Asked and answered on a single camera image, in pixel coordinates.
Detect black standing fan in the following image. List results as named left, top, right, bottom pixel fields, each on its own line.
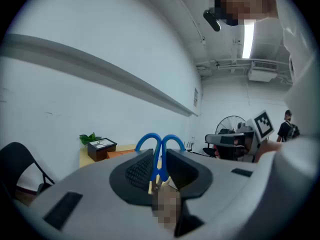
left=215, top=115, right=247, bottom=135

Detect black head-worn camera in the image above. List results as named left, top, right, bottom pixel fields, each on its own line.
left=202, top=8, right=222, bottom=33

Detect black box with white top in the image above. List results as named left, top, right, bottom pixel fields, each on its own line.
left=86, top=137, right=118, bottom=163

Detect orange cardboard box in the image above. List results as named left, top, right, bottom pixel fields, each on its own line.
left=106, top=149, right=136, bottom=160

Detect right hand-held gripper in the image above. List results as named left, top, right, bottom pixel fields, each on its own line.
left=204, top=110, right=275, bottom=164

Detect green potted plant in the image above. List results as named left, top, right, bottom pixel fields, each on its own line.
left=79, top=131, right=102, bottom=146

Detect person's white shirt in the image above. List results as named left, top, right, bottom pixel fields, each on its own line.
left=232, top=0, right=320, bottom=240

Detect black folding chair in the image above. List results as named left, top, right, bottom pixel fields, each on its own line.
left=0, top=141, right=56, bottom=206

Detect person's head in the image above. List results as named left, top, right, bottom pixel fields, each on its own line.
left=213, top=0, right=279, bottom=26

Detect white ceiling pipes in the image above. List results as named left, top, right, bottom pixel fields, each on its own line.
left=194, top=58, right=293, bottom=85

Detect wooden table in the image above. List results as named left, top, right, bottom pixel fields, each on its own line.
left=79, top=143, right=139, bottom=169

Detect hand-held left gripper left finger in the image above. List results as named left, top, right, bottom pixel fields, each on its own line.
left=109, top=148, right=155, bottom=206

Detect white ceiling air conditioner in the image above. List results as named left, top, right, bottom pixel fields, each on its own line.
left=247, top=60, right=279, bottom=83

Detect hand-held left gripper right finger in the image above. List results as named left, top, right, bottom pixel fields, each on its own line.
left=165, top=148, right=214, bottom=200

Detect blue-handled scissors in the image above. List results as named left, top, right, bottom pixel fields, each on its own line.
left=134, top=132, right=187, bottom=195

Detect long ceiling light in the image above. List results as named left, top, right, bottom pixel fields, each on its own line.
left=241, top=21, right=255, bottom=60

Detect black office chair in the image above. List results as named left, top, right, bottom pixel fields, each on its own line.
left=202, top=133, right=219, bottom=159

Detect person's right forearm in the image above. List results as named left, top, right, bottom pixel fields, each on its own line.
left=254, top=140, right=285, bottom=163

